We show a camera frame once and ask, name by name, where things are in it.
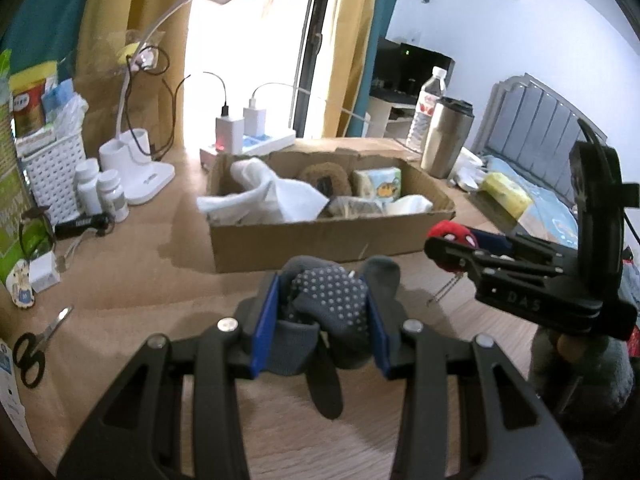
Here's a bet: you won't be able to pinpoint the cartoon figure charm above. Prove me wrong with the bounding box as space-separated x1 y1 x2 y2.
10 265 37 309

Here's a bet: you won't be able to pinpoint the steel travel tumbler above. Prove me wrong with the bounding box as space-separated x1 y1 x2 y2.
420 97 475 179

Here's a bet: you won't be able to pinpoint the black charging cable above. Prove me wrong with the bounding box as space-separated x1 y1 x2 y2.
125 47 232 161

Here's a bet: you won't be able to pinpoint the red spider plush toy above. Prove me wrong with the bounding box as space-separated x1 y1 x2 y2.
426 220 482 275

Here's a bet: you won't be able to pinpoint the person's right hand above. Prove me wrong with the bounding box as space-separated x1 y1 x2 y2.
555 335 584 361

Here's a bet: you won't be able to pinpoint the cardboard box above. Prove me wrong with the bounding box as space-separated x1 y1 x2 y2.
206 137 457 274

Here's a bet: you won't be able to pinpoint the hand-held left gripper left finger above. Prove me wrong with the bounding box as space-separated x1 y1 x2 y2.
56 272 282 480

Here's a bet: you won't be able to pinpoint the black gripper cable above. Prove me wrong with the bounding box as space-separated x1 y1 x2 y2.
577 119 640 243

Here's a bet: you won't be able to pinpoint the brown round plush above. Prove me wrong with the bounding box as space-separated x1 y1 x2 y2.
299 162 353 199

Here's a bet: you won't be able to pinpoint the teal curtain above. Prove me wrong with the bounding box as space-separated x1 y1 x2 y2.
0 0 101 77
367 0 407 87

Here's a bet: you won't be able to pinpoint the yellow tissue pack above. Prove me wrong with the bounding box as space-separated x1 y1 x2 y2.
480 171 534 220

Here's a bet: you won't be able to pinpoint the white cloth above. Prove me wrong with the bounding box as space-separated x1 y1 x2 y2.
196 157 331 224

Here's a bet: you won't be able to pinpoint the grey dotted sock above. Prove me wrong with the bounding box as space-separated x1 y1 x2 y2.
277 255 403 421

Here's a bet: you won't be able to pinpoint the blue printed blanket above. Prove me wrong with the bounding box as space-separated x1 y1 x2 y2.
482 155 640 267

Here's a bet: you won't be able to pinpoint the white folded tissue pack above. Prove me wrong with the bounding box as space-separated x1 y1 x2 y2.
384 194 434 217

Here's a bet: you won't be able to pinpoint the white desk lamp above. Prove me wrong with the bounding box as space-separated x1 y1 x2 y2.
98 0 248 206

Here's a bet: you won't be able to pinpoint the white pill bottle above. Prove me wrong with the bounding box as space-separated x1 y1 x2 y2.
74 158 104 216
96 170 130 222

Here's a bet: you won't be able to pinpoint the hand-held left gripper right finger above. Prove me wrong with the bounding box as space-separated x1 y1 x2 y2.
366 272 583 480

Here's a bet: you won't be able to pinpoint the small white box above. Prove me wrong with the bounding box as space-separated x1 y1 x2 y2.
29 252 61 294

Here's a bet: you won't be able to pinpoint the green printed bag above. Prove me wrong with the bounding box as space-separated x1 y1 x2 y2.
0 50 56 288

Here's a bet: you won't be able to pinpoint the black hand tool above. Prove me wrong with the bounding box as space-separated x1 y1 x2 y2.
54 212 112 240

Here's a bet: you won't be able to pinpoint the white side table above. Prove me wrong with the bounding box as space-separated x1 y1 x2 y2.
367 92 427 139

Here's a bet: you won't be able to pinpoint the yellow lidded jar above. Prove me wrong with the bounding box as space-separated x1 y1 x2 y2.
10 61 59 139

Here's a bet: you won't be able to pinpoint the white and blue charger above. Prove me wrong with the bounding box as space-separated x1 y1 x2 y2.
243 107 265 137

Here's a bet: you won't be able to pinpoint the white power strip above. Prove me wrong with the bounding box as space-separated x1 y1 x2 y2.
200 129 297 168

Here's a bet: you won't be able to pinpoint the cartoon print tissue pack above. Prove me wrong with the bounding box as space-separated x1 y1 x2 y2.
352 167 402 204

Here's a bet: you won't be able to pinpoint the person's right forearm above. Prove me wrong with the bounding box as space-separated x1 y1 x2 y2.
530 330 639 415

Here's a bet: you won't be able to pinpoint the grey padded headboard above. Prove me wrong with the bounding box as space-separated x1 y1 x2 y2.
470 74 609 209

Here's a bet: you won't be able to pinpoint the white paper label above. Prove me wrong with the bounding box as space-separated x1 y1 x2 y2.
0 340 39 457

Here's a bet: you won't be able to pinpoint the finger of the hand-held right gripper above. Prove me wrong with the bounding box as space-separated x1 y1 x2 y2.
470 229 581 272
424 236 567 282

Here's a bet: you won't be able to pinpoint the black appliance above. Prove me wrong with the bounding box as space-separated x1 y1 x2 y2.
372 37 456 107

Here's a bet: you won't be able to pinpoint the white perforated basket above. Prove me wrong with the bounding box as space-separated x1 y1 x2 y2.
17 132 88 212

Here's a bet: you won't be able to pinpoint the clear water bottle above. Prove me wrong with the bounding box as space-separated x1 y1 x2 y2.
406 66 447 153

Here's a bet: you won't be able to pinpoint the white charger with black cable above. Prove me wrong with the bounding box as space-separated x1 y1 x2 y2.
215 116 246 154

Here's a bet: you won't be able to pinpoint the striped flat packet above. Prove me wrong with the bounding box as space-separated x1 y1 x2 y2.
317 196 388 219

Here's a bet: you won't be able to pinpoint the black handled scissors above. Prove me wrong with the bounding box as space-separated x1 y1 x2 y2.
12 305 75 389

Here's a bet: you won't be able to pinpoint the yellow curtain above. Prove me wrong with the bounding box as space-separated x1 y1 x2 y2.
75 0 193 152
322 0 382 139

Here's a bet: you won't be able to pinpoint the blue and white packet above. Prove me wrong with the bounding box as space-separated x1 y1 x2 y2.
42 80 89 134

